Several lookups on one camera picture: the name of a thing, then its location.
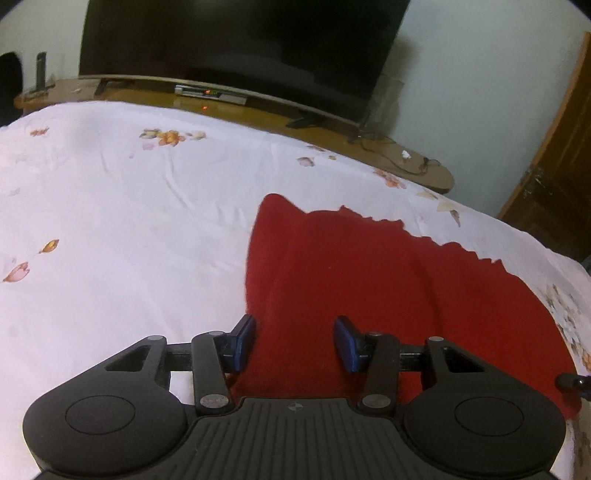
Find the black curved television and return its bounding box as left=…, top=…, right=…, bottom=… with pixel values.
left=78, top=0, right=411, bottom=129

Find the black cordless phone with dock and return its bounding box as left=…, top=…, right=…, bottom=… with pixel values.
left=25, top=52, right=54, bottom=97

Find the silver set-top box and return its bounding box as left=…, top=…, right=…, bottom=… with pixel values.
left=174, top=84, right=247, bottom=104

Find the brown wooden door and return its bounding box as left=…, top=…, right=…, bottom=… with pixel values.
left=498, top=44, right=591, bottom=259

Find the floral white bed sheet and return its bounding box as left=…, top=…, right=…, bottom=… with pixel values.
left=0, top=102, right=591, bottom=480

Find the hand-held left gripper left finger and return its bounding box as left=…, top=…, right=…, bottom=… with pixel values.
left=92, top=315, right=257, bottom=415

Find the black cable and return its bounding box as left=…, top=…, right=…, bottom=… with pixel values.
left=358, top=131, right=444, bottom=176

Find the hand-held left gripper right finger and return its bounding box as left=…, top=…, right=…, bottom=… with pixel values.
left=334, top=316, right=492, bottom=410

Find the red embroidered sweater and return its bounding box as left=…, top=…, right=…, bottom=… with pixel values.
left=229, top=194, right=581, bottom=422

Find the wooden television cabinet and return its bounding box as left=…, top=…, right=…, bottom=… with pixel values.
left=14, top=76, right=455, bottom=195

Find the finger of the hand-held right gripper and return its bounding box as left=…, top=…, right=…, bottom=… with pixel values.
left=555, top=373, right=591, bottom=393

